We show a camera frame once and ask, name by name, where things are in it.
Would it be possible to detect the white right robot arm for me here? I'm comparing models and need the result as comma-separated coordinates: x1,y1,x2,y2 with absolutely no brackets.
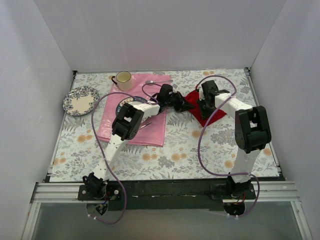
196,80,272,199

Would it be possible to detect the pink cloth placemat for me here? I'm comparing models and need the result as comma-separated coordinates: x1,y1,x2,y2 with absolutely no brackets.
97,73,171,147

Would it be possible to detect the green rimmed white plate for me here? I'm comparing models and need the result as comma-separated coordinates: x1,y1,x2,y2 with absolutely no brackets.
115,96,149,116

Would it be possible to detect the aluminium frame rail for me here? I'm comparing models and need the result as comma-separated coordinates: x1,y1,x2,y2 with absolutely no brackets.
22,179,313,240

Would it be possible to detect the cream enamel mug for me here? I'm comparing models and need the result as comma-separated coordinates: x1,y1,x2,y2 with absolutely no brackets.
111,71,133,92

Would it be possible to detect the red cloth napkin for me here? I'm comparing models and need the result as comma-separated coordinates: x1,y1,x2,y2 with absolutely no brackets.
183,89,228,128

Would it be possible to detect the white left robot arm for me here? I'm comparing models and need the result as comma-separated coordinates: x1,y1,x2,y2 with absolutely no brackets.
82,84,195,200

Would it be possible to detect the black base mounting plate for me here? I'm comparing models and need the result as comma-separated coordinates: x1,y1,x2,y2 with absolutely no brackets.
77,178,258,211

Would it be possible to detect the small silver spoon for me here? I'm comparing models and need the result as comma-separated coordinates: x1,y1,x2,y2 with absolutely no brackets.
144,79,173,85

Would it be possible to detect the blue floral plate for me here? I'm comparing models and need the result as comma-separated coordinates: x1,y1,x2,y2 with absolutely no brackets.
62,86,100,117

